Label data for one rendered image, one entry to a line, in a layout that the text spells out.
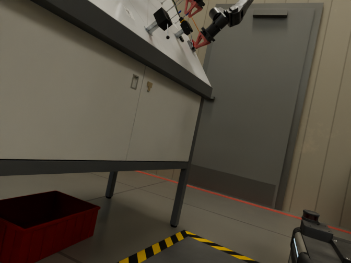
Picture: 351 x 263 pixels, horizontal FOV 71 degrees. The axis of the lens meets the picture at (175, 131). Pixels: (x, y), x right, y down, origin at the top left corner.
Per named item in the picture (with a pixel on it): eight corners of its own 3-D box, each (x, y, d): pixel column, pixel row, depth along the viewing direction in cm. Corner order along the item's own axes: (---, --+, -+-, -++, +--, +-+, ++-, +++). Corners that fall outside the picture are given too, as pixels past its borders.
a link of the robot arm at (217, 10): (239, 7, 120) (240, 23, 127) (229, -3, 127) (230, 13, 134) (216, 16, 120) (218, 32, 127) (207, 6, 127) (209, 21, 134)
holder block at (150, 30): (151, 46, 95) (172, 31, 91) (142, 22, 99) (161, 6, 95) (158, 51, 99) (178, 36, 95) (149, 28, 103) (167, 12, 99)
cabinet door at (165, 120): (189, 162, 146) (202, 96, 147) (127, 161, 99) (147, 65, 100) (185, 160, 148) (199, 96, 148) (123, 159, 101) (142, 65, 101)
